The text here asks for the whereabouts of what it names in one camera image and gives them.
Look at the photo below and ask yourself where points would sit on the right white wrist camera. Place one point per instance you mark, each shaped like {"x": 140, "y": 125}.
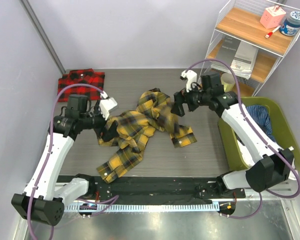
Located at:
{"x": 190, "y": 77}

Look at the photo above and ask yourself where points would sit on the white wire shelf unit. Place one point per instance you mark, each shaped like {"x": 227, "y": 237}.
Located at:
{"x": 240, "y": 19}

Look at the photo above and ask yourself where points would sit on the pink cube power strip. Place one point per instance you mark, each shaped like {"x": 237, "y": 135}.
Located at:
{"x": 272, "y": 16}

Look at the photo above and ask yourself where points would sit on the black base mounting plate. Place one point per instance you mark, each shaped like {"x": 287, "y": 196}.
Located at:
{"x": 136, "y": 190}

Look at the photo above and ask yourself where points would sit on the red white marker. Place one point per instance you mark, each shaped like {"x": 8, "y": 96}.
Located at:
{"x": 268, "y": 35}

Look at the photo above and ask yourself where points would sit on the aluminium rail frame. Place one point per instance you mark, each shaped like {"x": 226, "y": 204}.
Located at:
{"x": 22, "y": 227}

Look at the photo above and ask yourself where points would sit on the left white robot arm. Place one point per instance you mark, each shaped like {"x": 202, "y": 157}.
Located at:
{"x": 40, "y": 201}

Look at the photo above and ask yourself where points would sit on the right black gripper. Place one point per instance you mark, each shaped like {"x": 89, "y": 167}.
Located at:
{"x": 179, "y": 99}

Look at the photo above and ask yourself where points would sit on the yellow plaid long sleeve shirt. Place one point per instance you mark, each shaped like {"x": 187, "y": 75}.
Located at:
{"x": 136, "y": 127}

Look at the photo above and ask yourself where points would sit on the pale green mug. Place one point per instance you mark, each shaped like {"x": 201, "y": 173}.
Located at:
{"x": 228, "y": 81}

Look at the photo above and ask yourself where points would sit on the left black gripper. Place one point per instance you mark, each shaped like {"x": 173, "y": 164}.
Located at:
{"x": 107, "y": 135}

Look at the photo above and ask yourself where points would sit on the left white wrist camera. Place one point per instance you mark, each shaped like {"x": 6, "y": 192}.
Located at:
{"x": 107, "y": 104}

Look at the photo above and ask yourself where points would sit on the blue lidded jar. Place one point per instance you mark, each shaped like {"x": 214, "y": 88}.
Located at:
{"x": 291, "y": 24}

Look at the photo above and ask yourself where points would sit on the white paper manuals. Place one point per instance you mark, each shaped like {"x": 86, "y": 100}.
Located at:
{"x": 244, "y": 60}

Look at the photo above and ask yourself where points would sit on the red black plaid shirt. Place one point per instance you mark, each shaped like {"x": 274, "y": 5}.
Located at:
{"x": 81, "y": 76}

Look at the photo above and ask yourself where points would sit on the grey corner wall post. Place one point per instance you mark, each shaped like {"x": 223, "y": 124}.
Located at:
{"x": 42, "y": 34}

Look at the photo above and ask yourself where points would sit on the blue checked shirt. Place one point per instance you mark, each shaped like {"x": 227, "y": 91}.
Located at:
{"x": 260, "y": 115}

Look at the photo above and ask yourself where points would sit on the grey setup guide booklet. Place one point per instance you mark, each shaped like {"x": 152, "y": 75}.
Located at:
{"x": 228, "y": 50}

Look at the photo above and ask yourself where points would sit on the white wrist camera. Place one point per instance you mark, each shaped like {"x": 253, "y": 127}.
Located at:
{"x": 107, "y": 104}
{"x": 190, "y": 77}

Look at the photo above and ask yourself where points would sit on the slotted cable duct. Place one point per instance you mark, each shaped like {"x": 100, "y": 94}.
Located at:
{"x": 121, "y": 208}

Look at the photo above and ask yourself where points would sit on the green laundry basket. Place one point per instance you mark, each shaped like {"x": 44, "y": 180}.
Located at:
{"x": 280, "y": 130}

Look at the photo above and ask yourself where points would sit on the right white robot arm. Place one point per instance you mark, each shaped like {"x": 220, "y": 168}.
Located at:
{"x": 271, "y": 162}

